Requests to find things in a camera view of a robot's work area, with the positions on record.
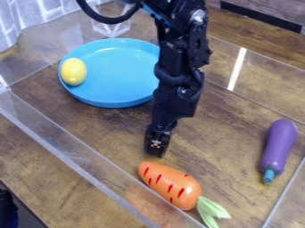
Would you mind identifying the purple toy eggplant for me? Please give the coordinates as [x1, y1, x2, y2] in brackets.
[260, 119, 299, 183]

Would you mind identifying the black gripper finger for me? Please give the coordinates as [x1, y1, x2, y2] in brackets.
[145, 126, 172, 158]

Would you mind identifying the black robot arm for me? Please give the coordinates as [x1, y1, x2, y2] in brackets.
[142, 0, 213, 157]

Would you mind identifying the blue round plate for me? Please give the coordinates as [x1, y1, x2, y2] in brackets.
[58, 38, 160, 108]

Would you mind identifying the clear acrylic tray wall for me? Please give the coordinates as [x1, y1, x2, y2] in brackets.
[0, 89, 205, 228]

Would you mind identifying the yellow toy lemon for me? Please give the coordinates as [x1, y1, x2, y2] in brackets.
[61, 58, 87, 86]

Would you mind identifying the white lattice curtain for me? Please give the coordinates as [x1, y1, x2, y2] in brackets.
[0, 0, 81, 52]

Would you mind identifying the orange toy carrot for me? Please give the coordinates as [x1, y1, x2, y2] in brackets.
[138, 161, 232, 228]

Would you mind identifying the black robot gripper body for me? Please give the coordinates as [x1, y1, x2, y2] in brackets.
[148, 83, 204, 131]

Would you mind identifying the dark wooden bar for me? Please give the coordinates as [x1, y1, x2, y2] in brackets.
[221, 0, 303, 34]

